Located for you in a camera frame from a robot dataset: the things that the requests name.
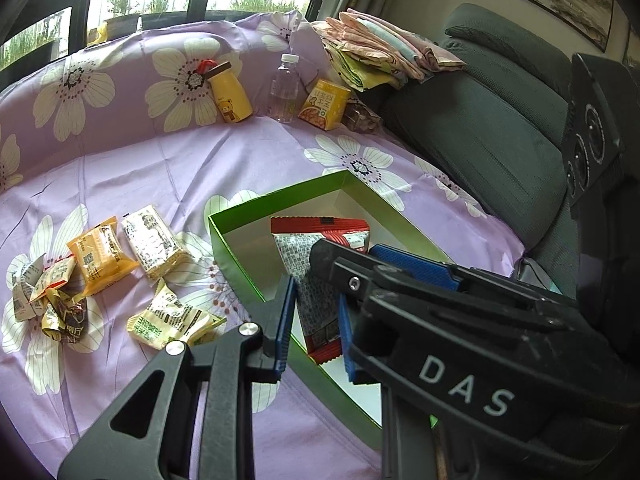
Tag yellow green snack packet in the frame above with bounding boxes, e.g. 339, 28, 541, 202
126, 280, 228, 351

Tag pile of small candy packets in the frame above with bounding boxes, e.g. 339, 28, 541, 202
5, 252, 88, 343

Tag grey sofa cushion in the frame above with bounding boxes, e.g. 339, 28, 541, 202
372, 2, 640, 361

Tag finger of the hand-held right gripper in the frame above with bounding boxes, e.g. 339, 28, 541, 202
369, 244, 506, 301
309, 239, 401, 321

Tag clear water bottle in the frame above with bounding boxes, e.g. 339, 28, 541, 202
270, 53, 303, 123

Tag clear plastic nut container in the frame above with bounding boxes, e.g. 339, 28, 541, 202
342, 100, 383, 133

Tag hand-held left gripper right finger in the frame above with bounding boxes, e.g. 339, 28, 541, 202
339, 294, 441, 480

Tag cream snack packet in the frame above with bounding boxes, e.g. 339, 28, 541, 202
121, 205, 193, 286

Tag yellow carton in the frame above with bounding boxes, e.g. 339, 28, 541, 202
298, 78, 352, 132

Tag red ribbed-edge snack packet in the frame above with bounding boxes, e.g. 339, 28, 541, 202
270, 215, 373, 366

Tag orange snack packet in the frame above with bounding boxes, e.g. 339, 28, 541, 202
66, 216, 141, 297

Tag purple floral blanket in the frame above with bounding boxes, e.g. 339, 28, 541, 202
0, 10, 526, 480

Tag yellow bear print bottle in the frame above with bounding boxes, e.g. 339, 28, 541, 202
197, 59, 253, 125

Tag yellow patterned folded cloth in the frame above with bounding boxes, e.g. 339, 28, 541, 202
327, 47, 401, 93

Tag green cardboard box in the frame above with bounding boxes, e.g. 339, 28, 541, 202
207, 170, 456, 451

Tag black flower pot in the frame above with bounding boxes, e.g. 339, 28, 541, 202
105, 14, 143, 36

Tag pink folded bed sheets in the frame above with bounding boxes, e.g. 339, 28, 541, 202
310, 8, 468, 83

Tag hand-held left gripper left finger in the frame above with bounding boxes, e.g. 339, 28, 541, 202
57, 274, 298, 480

